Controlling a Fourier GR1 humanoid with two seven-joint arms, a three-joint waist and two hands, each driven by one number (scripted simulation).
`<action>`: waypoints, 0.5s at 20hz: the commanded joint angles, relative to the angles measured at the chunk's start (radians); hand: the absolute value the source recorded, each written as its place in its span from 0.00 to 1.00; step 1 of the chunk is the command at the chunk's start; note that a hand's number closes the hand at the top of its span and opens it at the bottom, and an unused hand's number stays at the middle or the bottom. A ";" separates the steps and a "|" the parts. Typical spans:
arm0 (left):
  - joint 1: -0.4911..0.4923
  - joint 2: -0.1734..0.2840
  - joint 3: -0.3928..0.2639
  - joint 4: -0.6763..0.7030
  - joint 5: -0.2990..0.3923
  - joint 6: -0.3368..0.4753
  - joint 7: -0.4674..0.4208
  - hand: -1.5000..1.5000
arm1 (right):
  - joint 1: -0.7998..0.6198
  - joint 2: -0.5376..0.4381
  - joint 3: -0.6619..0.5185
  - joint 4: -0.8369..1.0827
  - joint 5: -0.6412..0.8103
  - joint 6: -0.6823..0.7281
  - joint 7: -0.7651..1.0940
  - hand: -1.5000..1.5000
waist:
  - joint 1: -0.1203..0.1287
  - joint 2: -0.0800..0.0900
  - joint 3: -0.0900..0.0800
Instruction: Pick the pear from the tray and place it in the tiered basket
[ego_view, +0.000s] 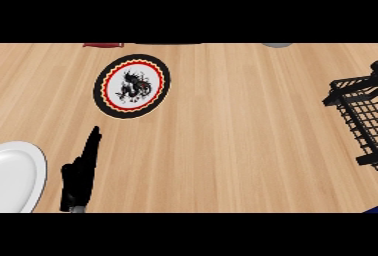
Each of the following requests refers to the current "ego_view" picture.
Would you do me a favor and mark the white oval plate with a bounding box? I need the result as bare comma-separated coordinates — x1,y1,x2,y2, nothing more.
0,140,49,214

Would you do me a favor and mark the black wire tiered basket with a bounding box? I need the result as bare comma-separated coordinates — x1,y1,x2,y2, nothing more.
322,59,378,172

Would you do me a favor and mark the round dragon print plate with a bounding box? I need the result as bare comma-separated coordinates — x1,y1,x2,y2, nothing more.
92,53,173,120

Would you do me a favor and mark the grey round object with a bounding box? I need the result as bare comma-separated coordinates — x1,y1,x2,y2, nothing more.
260,42,294,49

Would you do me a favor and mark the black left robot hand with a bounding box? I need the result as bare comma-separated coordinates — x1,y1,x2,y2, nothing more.
60,125,104,213

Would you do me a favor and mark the dark red object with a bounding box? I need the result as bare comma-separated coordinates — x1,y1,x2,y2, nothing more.
82,42,126,48

